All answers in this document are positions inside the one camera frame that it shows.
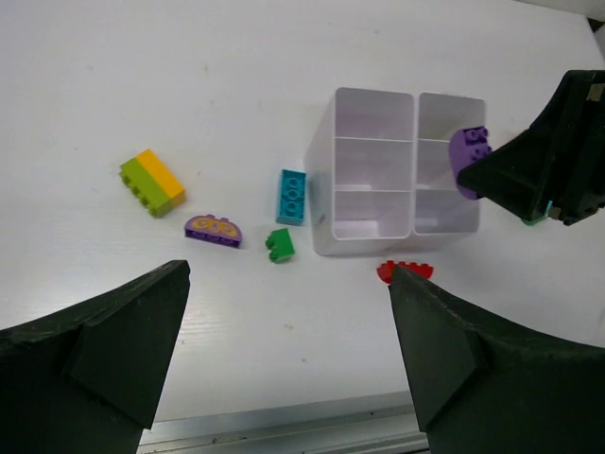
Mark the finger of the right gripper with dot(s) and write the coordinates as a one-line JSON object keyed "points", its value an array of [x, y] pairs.
{"points": [[556, 166]]}

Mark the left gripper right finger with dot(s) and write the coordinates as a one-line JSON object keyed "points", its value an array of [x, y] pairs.
{"points": [[480, 383]]}

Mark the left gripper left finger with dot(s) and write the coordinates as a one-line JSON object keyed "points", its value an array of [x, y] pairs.
{"points": [[88, 378]]}

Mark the purple sloped lego brick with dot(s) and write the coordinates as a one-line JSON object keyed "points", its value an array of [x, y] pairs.
{"points": [[466, 147]]}

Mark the green square lego brick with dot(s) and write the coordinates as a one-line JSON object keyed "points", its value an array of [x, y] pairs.
{"points": [[535, 221]]}

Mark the right white divided container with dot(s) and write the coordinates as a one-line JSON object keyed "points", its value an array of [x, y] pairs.
{"points": [[440, 209]]}

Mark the white divided container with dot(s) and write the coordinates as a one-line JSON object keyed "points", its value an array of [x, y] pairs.
{"points": [[440, 209], [359, 169]]}

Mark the purple arched lego with print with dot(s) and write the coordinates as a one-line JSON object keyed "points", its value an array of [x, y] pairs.
{"points": [[215, 230]]}

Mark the left white divided container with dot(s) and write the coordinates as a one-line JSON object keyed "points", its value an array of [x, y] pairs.
{"points": [[359, 169]]}

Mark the yellow and lime lego stack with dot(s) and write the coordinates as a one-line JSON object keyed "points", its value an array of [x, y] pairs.
{"points": [[152, 183]]}

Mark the small green lego brick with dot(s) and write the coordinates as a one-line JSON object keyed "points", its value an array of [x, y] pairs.
{"points": [[280, 246]]}

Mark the teal lego brick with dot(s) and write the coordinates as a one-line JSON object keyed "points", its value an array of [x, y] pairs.
{"points": [[291, 197]]}

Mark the aluminium table rail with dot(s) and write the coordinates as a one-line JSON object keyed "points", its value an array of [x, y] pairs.
{"points": [[381, 423]]}

